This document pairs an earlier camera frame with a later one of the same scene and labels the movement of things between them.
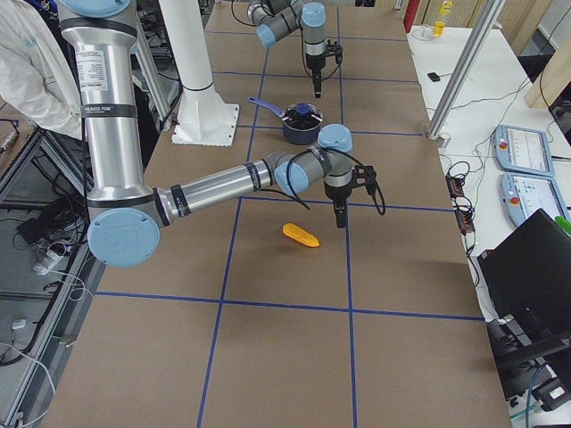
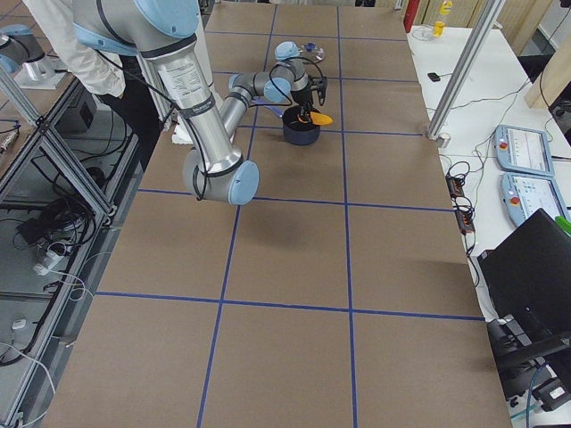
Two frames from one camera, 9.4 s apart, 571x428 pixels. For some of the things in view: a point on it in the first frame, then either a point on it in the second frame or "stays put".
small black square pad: [433, 76] stays put
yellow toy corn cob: [301, 234] → [320, 119]
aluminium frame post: [465, 68] stays put
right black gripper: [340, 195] → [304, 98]
